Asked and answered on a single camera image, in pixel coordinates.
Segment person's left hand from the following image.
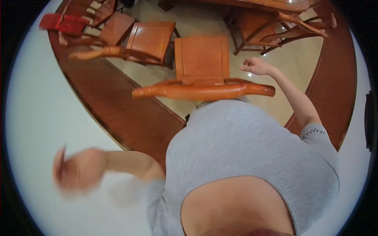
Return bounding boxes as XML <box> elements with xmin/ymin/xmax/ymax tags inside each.
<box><xmin>53</xmin><ymin>145</ymin><xmax>107</xmax><ymax>196</ymax></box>

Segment person's right hand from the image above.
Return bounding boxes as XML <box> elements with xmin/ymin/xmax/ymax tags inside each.
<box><xmin>239</xmin><ymin>57</ymin><xmax>277</xmax><ymax>77</ymax></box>

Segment person's left fingers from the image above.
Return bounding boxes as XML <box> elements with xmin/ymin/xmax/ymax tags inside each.
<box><xmin>53</xmin><ymin>145</ymin><xmax>68</xmax><ymax>185</ymax></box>

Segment person's right fingers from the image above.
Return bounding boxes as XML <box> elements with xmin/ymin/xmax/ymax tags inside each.
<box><xmin>243</xmin><ymin>57</ymin><xmax>262</xmax><ymax>67</ymax></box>

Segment wooden chair with curved backrest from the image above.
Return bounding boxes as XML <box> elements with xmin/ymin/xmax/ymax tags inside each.
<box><xmin>132</xmin><ymin>36</ymin><xmax>276</xmax><ymax>101</ymax></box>
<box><xmin>223</xmin><ymin>8</ymin><xmax>338</xmax><ymax>56</ymax></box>
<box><xmin>69</xmin><ymin>21</ymin><xmax>181</xmax><ymax>70</ymax></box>
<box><xmin>58</xmin><ymin>11</ymin><xmax>137</xmax><ymax>48</ymax></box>

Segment wooden table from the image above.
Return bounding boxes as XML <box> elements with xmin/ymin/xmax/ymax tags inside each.
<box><xmin>158</xmin><ymin>0</ymin><xmax>315</xmax><ymax>13</ymax></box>

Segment person's body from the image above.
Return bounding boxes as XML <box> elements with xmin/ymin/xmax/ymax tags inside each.
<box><xmin>146</xmin><ymin>99</ymin><xmax>340</xmax><ymax>236</ymax></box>

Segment red ribbed object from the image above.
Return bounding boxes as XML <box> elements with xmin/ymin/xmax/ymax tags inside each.
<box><xmin>39</xmin><ymin>13</ymin><xmax>93</xmax><ymax>38</ymax></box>

